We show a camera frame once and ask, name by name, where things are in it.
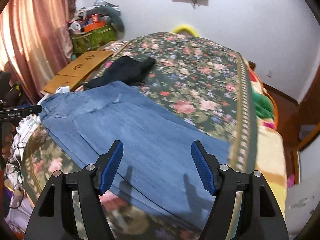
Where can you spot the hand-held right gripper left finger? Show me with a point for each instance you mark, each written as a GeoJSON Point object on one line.
{"type": "Point", "coordinates": [111, 167]}

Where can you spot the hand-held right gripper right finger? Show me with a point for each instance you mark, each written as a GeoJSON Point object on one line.
{"type": "Point", "coordinates": [203, 170]}

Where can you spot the blue denim pants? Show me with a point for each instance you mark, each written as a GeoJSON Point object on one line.
{"type": "Point", "coordinates": [140, 135]}

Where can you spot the person's left hand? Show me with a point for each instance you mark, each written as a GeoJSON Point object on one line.
{"type": "Point", "coordinates": [7, 145]}

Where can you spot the dark bag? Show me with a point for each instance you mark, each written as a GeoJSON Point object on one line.
{"type": "Point", "coordinates": [10, 90]}

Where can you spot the small white device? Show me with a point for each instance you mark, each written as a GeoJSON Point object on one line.
{"type": "Point", "coordinates": [63, 90]}

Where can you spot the colourful fleece blanket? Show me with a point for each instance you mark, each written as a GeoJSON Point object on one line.
{"type": "Point", "coordinates": [267, 142]}

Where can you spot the bamboo folding lap table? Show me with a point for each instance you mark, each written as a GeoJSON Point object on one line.
{"type": "Point", "coordinates": [80, 67]}

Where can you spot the pink curtain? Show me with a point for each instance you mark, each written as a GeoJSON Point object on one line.
{"type": "Point", "coordinates": [35, 35]}

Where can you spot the floral blanket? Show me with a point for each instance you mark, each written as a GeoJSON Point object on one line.
{"type": "Point", "coordinates": [195, 80]}

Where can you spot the black garment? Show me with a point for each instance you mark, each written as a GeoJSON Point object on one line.
{"type": "Point", "coordinates": [122, 71]}

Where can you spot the green fabric storage bag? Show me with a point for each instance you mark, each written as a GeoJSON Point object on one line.
{"type": "Point", "coordinates": [95, 40]}

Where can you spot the orange box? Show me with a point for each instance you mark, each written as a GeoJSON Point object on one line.
{"type": "Point", "coordinates": [93, 27]}

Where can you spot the striped blanket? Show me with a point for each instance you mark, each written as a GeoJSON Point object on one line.
{"type": "Point", "coordinates": [115, 47]}

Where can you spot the pile of clothes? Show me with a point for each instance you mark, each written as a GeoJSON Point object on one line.
{"type": "Point", "coordinates": [85, 15]}

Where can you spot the wooden door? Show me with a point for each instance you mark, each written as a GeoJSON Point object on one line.
{"type": "Point", "coordinates": [310, 105]}

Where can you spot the grey long pillow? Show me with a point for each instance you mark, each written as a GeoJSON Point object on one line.
{"type": "Point", "coordinates": [116, 20]}

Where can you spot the yellow foam arch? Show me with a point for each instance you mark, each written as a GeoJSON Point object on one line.
{"type": "Point", "coordinates": [185, 27]}

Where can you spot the white wall socket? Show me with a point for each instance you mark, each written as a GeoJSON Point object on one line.
{"type": "Point", "coordinates": [269, 73]}

